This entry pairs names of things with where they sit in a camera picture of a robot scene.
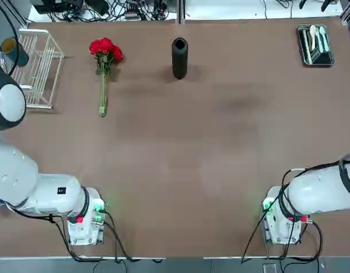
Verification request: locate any white wire rack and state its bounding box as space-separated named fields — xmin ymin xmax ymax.
xmin=1 ymin=28 xmax=65 ymax=110

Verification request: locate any dark teal cup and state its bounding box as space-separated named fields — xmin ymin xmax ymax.
xmin=0 ymin=37 xmax=30 ymax=68

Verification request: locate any tangled cable bundle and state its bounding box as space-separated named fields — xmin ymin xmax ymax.
xmin=27 ymin=0 xmax=177 ymax=22

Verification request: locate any black cylindrical vase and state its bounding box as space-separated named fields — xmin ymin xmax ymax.
xmin=171 ymin=37 xmax=188 ymax=80

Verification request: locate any pale green plastic utensil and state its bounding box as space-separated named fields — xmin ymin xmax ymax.
xmin=318 ymin=26 xmax=326 ymax=53

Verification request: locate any black base cable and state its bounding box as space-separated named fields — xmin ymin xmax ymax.
xmin=101 ymin=209 xmax=167 ymax=263
xmin=240 ymin=209 xmax=271 ymax=264
xmin=47 ymin=214 xmax=107 ymax=262
xmin=265 ymin=218 xmax=324 ymax=262

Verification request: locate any white desk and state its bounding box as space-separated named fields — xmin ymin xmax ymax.
xmin=27 ymin=0 xmax=343 ymax=22

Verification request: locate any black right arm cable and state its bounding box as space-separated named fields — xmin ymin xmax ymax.
xmin=278 ymin=160 xmax=350 ymax=217

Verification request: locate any red rose bouquet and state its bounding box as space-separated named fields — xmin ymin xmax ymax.
xmin=89 ymin=37 xmax=124 ymax=118

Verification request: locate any aluminium frame post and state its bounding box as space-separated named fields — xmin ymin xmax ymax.
xmin=177 ymin=0 xmax=186 ymax=25

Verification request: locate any metal tray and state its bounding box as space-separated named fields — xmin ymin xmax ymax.
xmin=297 ymin=23 xmax=336 ymax=68

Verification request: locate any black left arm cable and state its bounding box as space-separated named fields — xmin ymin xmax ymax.
xmin=0 ymin=0 xmax=22 ymax=79

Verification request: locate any aluminium frame bar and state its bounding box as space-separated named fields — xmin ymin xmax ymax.
xmin=340 ymin=0 xmax=350 ymax=26

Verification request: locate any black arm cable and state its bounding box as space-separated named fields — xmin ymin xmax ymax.
xmin=278 ymin=160 xmax=350 ymax=217
xmin=0 ymin=0 xmax=22 ymax=79

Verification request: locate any cream plastic spoon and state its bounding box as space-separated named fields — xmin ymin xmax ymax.
xmin=310 ymin=24 xmax=318 ymax=51

